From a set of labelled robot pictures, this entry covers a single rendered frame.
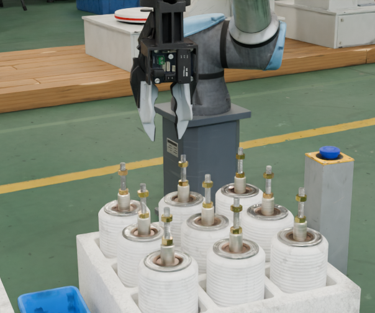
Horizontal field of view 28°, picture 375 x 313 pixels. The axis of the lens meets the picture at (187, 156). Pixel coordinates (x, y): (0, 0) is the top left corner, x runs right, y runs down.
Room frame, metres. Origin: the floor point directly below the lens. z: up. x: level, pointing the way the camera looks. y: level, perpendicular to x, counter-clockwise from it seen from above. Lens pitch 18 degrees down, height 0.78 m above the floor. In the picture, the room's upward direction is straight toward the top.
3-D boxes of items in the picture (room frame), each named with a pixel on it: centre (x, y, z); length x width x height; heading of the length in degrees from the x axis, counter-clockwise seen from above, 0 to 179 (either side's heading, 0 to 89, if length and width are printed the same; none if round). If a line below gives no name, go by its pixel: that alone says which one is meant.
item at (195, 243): (1.23, -0.03, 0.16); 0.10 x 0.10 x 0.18
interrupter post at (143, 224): (1.19, 0.08, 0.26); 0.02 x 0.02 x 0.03
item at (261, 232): (1.27, -0.14, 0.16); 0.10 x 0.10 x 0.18
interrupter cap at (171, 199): (1.34, 0.01, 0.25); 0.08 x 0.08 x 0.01
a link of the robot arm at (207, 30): (1.84, -0.04, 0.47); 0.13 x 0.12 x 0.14; 75
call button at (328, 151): (1.41, -0.28, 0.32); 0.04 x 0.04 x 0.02
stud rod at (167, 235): (1.08, 0.03, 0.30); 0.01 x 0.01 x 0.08
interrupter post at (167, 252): (1.08, 0.03, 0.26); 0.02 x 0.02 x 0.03
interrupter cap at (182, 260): (1.08, 0.03, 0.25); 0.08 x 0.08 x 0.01
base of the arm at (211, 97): (1.84, -0.03, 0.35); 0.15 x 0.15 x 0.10
